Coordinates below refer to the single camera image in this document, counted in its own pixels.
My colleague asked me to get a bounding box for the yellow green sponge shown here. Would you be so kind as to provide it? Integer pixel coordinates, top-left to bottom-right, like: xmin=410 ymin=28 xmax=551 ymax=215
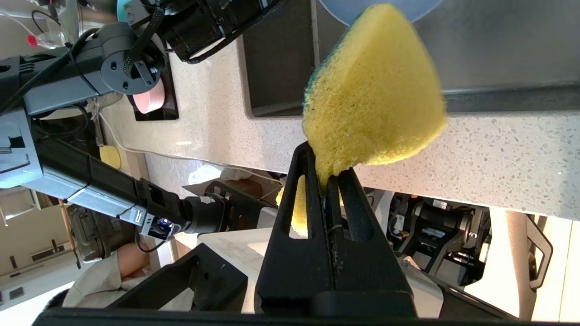
xmin=275 ymin=4 xmax=448 ymax=238

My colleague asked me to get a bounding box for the white robot torso cover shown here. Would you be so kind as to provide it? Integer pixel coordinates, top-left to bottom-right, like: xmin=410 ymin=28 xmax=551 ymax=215
xmin=197 ymin=206 xmax=445 ymax=318

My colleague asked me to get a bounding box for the stainless steel sink basin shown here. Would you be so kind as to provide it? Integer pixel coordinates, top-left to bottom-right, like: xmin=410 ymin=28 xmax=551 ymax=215
xmin=238 ymin=0 xmax=580 ymax=118

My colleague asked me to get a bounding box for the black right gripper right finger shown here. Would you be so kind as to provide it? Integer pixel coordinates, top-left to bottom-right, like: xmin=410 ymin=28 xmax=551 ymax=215
xmin=325 ymin=167 xmax=413 ymax=295

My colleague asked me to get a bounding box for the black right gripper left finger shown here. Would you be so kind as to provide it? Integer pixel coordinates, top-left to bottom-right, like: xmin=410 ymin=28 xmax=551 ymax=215
xmin=255 ymin=141 xmax=337 ymax=316

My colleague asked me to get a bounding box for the person in grey shirt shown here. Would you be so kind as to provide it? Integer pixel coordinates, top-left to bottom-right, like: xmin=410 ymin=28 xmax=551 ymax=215
xmin=45 ymin=243 xmax=152 ymax=311

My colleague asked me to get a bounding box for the blue round plate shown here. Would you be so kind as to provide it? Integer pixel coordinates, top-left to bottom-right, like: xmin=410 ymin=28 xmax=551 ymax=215
xmin=317 ymin=0 xmax=447 ymax=27

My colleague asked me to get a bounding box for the yellow round object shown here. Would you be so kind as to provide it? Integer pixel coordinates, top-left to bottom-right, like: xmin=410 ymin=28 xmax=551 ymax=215
xmin=99 ymin=145 xmax=122 ymax=170

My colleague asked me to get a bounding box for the black robot chassis frame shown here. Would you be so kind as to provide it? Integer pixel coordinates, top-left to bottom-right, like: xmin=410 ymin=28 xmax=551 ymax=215
xmin=387 ymin=192 xmax=492 ymax=288

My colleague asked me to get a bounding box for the pink plastic bowl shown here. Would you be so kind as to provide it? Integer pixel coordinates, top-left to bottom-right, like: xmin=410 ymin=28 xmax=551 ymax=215
xmin=133 ymin=79 xmax=166 ymax=115

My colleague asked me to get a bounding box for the black induction cooktop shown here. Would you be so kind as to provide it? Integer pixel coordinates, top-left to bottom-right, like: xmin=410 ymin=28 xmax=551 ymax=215
xmin=127 ymin=63 xmax=179 ymax=122

